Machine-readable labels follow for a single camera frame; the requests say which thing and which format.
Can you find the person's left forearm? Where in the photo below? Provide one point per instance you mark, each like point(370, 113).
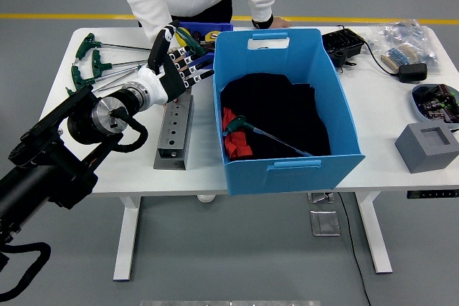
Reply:
point(261, 1)

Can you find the person's right forearm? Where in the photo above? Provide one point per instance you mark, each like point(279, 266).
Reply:
point(150, 15)

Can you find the clear bag of components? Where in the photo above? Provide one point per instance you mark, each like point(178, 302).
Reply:
point(401, 33)

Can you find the red cloth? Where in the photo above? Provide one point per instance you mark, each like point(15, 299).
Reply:
point(236, 146)

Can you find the black cloth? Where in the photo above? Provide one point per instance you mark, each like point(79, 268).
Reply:
point(279, 105)

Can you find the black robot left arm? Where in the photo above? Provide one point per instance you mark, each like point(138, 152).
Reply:
point(46, 173)

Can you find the yellow floor tape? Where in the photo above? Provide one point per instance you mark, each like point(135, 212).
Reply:
point(358, 19)

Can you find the yellow tape measure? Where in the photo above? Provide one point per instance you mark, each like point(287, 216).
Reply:
point(211, 36)

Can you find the grey-blue bowl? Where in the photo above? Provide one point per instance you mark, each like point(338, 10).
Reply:
point(417, 110)

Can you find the black table control panel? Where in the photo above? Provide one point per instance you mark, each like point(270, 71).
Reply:
point(430, 194)

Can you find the large blue plastic box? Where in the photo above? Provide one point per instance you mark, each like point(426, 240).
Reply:
point(287, 178)

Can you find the grey metal tool holder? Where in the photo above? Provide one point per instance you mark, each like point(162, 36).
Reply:
point(174, 134)

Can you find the black plastic tray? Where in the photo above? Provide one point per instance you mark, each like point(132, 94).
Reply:
point(340, 42)

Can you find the electronic components pile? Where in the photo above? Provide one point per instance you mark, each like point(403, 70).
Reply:
point(437, 105)

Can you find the small metal floor plate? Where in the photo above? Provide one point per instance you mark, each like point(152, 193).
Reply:
point(319, 198)

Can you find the small blue parts bin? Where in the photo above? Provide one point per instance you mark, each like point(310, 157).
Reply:
point(215, 26)

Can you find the grey foam block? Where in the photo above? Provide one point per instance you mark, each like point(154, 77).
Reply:
point(423, 157)

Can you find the black wristband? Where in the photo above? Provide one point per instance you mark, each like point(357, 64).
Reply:
point(261, 22)

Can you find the square metal floor plate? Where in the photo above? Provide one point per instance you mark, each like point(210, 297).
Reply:
point(324, 223)

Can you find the person's left hand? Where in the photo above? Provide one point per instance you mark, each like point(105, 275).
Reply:
point(280, 23)

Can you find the black power adapter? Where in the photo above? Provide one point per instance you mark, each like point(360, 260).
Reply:
point(413, 73)

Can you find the beige resistor strip bundle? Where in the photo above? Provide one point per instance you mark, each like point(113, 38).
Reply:
point(399, 57)

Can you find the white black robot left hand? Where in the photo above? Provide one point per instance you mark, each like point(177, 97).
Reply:
point(172, 76)

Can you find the dark small parts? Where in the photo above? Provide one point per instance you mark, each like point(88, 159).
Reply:
point(198, 35)

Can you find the white table leg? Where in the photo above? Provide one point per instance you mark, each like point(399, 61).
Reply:
point(374, 234)
point(127, 241)

